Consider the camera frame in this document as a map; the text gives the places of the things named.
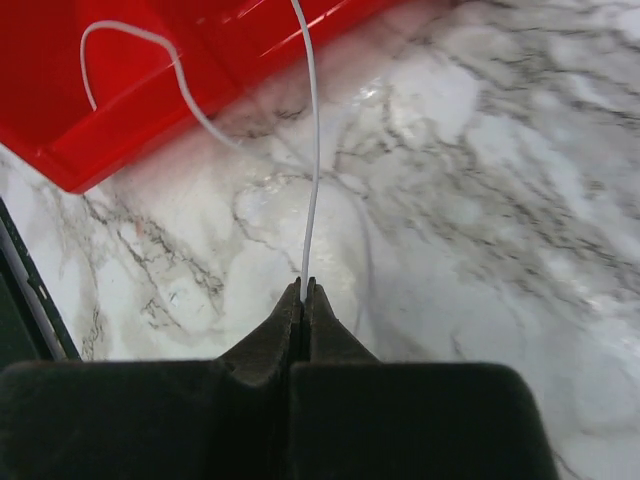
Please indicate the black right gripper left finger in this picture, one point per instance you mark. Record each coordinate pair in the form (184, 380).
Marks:
(219, 418)

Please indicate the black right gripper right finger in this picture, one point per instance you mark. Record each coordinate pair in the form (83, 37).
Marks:
(352, 416)

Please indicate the red plastic bin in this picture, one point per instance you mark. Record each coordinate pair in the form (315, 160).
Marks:
(88, 86)

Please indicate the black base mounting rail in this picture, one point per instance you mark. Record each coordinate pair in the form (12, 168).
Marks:
(31, 325)

